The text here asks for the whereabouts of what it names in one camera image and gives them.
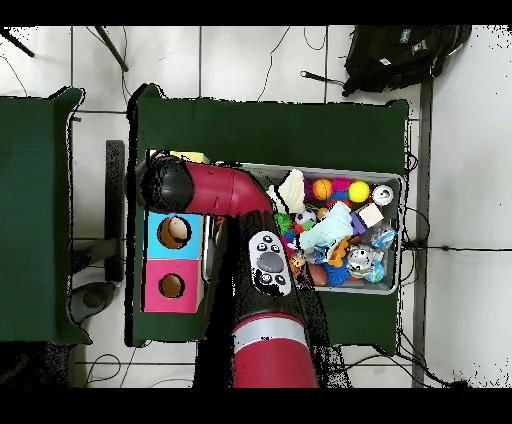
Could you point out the cream yellow cloth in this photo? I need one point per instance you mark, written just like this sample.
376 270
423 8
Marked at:
291 192

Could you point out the silver drink can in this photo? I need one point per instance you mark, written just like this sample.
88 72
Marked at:
360 260

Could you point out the dark green side tablecloth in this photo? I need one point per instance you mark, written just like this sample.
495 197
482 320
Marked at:
40 240

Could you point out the clear mesh bin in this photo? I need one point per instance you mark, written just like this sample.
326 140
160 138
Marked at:
368 286

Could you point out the mint green cloth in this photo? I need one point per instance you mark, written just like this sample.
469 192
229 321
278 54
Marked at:
330 228

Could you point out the black backpack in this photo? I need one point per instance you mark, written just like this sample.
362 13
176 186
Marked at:
400 56

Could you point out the pink spiky ball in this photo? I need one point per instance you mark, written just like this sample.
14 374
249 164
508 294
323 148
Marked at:
342 186

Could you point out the wooden box with three holes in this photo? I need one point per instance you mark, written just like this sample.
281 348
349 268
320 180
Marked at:
154 280

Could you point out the black tripod leg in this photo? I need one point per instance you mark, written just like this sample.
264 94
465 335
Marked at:
18 43
112 48

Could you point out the grey round base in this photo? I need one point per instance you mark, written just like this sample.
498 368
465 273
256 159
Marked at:
92 300

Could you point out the small soccer ball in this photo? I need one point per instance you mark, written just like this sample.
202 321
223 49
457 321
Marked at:
305 220

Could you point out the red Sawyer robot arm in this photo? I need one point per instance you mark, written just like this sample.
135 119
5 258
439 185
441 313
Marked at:
264 320

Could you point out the small orange basketball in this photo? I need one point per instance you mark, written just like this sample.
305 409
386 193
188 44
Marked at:
322 189

